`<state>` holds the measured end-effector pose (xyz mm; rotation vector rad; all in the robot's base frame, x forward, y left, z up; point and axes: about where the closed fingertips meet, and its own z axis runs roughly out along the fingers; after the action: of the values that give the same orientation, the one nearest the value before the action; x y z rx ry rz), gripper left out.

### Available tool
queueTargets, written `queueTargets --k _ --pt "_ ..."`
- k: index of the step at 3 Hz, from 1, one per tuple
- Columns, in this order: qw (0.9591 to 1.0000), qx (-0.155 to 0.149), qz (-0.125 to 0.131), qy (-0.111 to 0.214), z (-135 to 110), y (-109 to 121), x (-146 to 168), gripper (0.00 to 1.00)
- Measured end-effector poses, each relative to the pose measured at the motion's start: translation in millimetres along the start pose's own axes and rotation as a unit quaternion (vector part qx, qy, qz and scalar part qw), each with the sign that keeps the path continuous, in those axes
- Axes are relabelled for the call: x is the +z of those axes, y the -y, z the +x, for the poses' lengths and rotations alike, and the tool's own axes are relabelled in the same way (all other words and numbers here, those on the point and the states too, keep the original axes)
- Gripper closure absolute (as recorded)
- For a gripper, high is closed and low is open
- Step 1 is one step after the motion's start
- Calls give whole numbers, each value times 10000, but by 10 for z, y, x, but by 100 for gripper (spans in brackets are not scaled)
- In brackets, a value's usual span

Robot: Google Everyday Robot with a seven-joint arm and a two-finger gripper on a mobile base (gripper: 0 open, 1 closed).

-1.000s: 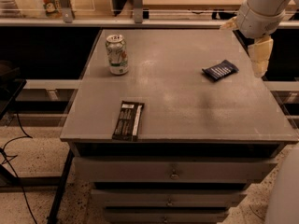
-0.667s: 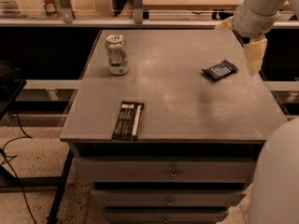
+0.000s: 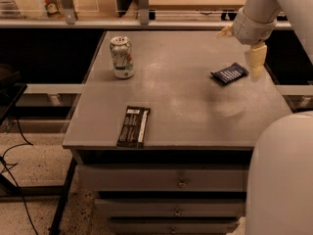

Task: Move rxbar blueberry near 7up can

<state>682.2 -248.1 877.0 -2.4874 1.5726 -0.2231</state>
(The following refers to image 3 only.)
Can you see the green white 7up can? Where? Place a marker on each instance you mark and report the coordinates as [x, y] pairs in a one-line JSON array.
[[121, 51]]

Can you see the grey drawer cabinet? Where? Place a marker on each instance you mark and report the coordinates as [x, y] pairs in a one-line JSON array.
[[194, 121]]

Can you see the middle drawer with knob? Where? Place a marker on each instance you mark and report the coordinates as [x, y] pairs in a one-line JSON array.
[[170, 207]]

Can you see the dark blue rxbar wrapper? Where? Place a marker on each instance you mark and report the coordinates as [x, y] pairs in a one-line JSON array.
[[230, 74]]

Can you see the bottom drawer with knob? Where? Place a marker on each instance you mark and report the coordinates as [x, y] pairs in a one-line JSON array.
[[173, 226]]

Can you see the black snack bar wrapper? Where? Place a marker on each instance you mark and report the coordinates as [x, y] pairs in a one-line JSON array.
[[133, 130]]

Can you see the drawer with knob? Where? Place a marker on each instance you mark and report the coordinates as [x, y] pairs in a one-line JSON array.
[[170, 207], [103, 177], [173, 226]]

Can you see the top drawer with knob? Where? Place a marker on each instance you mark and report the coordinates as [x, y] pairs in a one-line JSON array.
[[103, 177]]

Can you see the black side table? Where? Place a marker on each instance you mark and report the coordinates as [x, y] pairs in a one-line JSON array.
[[11, 89]]

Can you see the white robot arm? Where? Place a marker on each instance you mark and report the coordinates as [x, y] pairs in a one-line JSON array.
[[279, 195]]

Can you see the metal shelf rail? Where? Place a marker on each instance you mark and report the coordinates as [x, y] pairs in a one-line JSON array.
[[142, 14]]

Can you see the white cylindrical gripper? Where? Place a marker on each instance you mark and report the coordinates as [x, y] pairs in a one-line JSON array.
[[250, 28]]

